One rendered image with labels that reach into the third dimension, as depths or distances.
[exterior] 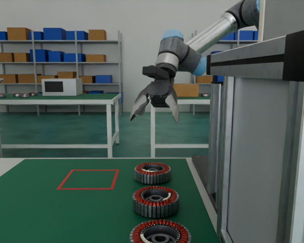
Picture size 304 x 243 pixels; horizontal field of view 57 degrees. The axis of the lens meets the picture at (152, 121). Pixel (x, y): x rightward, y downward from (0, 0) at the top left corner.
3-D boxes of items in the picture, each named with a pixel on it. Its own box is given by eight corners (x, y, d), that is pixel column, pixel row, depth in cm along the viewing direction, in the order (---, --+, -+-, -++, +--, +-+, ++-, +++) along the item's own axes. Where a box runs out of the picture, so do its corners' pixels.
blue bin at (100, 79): (98, 82, 718) (98, 74, 714) (112, 82, 719) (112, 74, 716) (95, 83, 676) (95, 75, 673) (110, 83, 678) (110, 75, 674)
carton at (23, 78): (24, 82, 716) (24, 74, 712) (41, 82, 718) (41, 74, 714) (18, 83, 677) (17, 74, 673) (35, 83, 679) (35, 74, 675)
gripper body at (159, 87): (174, 109, 91) (180, 78, 96) (167, 96, 84) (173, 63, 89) (152, 109, 94) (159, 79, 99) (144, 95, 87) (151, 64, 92)
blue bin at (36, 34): (36, 42, 699) (35, 33, 696) (47, 42, 699) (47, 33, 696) (29, 40, 658) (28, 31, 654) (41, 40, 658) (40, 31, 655)
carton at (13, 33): (15, 42, 698) (14, 29, 693) (32, 42, 700) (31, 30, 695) (7, 40, 659) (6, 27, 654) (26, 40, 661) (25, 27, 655)
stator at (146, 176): (144, 169, 94) (143, 159, 94) (175, 174, 90) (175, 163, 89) (128, 182, 84) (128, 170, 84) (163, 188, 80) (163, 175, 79)
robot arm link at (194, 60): (196, 59, 111) (174, 45, 106) (214, 58, 101) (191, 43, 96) (187, 77, 111) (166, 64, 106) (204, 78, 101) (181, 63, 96)
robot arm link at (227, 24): (236, -2, 127) (154, 55, 115) (254, -8, 118) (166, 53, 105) (245, 21, 132) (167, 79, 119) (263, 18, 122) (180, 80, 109)
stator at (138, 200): (124, 213, 66) (123, 198, 65) (145, 194, 76) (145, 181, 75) (169, 224, 61) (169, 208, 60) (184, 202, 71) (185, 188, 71)
